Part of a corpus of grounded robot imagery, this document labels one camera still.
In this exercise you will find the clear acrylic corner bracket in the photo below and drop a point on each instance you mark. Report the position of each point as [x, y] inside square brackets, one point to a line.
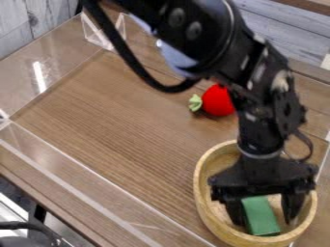
[93, 34]

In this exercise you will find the red plush strawberry toy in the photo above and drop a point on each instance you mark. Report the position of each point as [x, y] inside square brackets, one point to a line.
[212, 102]

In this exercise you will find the brown wooden bowl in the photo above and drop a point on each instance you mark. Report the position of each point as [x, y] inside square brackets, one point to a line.
[215, 160]

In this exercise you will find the clear acrylic wall panel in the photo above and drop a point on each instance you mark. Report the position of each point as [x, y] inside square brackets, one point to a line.
[100, 210]

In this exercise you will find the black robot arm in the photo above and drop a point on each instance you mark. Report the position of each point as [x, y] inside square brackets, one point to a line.
[207, 44]

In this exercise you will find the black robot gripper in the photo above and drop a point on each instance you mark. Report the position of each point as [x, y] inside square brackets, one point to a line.
[254, 177]

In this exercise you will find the green rectangular block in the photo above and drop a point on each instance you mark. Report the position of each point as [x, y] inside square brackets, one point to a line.
[259, 217]

